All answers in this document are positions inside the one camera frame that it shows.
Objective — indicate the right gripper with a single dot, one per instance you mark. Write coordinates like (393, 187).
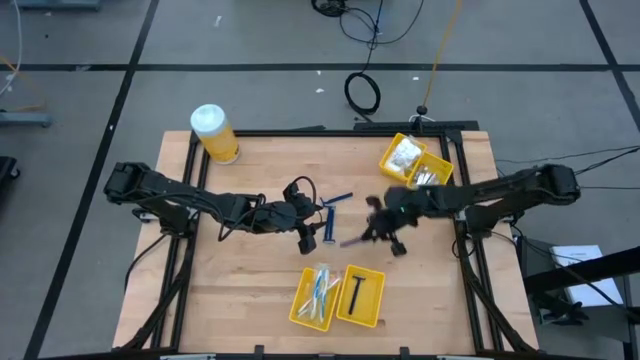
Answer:
(415, 205)

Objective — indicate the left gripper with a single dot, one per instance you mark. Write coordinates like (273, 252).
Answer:
(275, 220)

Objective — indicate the small white toothpaste tube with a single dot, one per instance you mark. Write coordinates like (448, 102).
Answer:
(431, 176)
(421, 178)

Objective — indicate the yellow slotted plastic basket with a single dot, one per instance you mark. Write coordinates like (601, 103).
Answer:
(372, 300)
(306, 280)
(386, 164)
(445, 167)

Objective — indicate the blue white toothbrush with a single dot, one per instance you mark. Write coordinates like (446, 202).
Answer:
(325, 300)
(318, 290)

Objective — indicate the white and blue small tools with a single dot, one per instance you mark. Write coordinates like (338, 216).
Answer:
(332, 285)

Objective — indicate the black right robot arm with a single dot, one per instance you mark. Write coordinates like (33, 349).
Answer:
(500, 190)

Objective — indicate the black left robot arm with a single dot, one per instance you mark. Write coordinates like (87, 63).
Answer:
(165, 187)

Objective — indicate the yellow canister with white lid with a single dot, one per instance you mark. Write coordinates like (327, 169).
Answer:
(215, 135)

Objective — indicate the small black round knob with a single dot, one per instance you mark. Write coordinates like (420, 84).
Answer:
(422, 109)

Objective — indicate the black table edge clamp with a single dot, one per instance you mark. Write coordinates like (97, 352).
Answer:
(404, 352)
(258, 351)

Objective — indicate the white paper stack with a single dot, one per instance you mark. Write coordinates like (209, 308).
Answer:
(575, 255)

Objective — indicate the black equipment stand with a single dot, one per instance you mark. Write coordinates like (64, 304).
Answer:
(590, 270)

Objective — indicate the grey blue base bar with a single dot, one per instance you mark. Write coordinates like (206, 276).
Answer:
(25, 119)

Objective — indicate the black caster base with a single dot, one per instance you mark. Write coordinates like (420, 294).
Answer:
(7, 170)

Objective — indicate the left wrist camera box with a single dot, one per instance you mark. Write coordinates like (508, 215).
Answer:
(309, 215)

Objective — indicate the black aluminium table frame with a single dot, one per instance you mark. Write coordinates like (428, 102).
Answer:
(350, 133)

